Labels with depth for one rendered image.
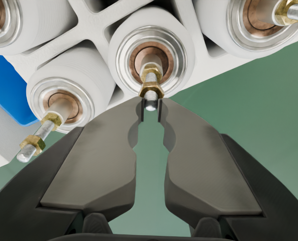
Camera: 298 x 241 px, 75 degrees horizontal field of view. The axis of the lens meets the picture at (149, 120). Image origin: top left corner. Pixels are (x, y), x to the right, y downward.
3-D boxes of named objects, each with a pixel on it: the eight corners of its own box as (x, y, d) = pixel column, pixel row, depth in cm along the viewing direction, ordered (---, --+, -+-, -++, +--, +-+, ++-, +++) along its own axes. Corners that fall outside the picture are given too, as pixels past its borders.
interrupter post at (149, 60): (148, 78, 22) (147, 90, 19) (135, 60, 21) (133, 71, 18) (166, 66, 21) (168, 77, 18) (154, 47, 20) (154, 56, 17)
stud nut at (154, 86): (134, 88, 15) (133, 93, 14) (152, 75, 14) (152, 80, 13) (149, 106, 15) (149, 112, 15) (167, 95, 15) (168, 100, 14)
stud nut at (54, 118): (43, 123, 21) (39, 127, 20) (44, 110, 20) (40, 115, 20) (61, 128, 22) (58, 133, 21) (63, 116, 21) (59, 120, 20)
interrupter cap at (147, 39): (143, 106, 24) (143, 109, 23) (101, 54, 20) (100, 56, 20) (198, 72, 21) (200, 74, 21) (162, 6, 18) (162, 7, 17)
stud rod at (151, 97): (144, 68, 19) (140, 104, 13) (152, 61, 19) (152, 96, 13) (150, 75, 20) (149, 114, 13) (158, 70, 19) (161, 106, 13)
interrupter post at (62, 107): (56, 112, 24) (43, 127, 22) (53, 95, 23) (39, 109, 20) (75, 114, 24) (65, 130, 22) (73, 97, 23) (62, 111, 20)
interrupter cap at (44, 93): (38, 126, 26) (36, 130, 25) (26, 71, 21) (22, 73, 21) (96, 133, 26) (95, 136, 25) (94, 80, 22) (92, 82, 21)
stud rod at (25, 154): (54, 114, 22) (15, 161, 16) (55, 107, 22) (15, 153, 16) (62, 117, 23) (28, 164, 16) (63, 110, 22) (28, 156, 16)
